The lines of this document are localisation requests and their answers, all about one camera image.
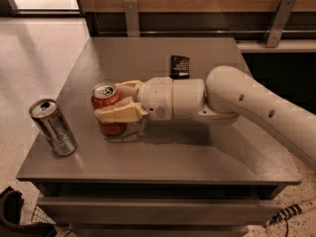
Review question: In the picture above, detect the red coke can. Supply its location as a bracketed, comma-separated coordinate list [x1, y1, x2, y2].
[91, 82, 126, 136]

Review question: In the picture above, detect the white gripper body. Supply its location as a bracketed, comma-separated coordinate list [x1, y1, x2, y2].
[138, 77, 173, 120]

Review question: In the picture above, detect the right metal bracket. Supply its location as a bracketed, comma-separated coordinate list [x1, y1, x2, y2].
[263, 0, 296, 48]

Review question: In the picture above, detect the left metal bracket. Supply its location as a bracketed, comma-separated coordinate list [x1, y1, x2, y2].
[123, 0, 140, 38]

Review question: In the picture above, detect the metal bracket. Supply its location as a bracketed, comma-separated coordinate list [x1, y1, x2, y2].
[123, 0, 140, 38]
[263, 0, 296, 48]

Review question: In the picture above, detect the wire mesh basket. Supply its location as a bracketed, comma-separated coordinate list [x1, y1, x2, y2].
[31, 205, 54, 224]

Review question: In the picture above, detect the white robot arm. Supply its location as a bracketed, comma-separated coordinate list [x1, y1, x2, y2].
[93, 65, 316, 168]

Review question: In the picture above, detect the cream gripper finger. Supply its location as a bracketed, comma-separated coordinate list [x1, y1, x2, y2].
[116, 80, 143, 98]
[94, 97, 149, 123]

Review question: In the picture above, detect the striped cable on floor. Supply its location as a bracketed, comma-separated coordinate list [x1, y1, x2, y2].
[265, 197, 316, 229]

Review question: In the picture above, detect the dark brown object on floor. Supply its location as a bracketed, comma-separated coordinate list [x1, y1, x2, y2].
[0, 187, 56, 237]

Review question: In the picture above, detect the silver redbull can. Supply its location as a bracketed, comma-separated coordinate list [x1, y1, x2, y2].
[29, 99, 77, 157]

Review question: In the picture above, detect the grey drawer cabinet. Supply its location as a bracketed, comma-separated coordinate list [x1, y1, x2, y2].
[18, 38, 301, 237]

